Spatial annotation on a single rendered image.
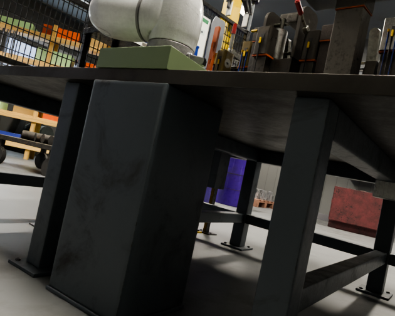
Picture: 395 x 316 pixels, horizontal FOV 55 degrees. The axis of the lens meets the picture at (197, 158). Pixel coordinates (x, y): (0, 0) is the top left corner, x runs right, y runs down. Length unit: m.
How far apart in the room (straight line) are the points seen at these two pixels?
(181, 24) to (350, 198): 5.25
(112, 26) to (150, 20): 0.15
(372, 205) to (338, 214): 0.49
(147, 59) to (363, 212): 5.39
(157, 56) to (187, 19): 0.19
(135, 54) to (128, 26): 0.18
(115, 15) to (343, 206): 5.30
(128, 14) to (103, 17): 0.10
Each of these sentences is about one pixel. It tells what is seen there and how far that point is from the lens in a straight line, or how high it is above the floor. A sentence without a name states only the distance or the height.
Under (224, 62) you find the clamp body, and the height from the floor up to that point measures 0.99.
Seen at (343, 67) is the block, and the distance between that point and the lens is 1.36.
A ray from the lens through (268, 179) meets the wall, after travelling 8.01.
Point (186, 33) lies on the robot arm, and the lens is 1.21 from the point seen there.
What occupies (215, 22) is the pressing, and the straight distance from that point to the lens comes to 2.33.
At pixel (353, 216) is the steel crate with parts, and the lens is 6.21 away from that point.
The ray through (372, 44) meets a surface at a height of 1.05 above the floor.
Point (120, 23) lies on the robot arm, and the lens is 1.31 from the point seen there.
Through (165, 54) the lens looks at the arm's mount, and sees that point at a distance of 1.07.
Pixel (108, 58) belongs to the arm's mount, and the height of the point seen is 0.73.
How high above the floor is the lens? 0.45
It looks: 2 degrees up
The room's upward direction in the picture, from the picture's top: 12 degrees clockwise
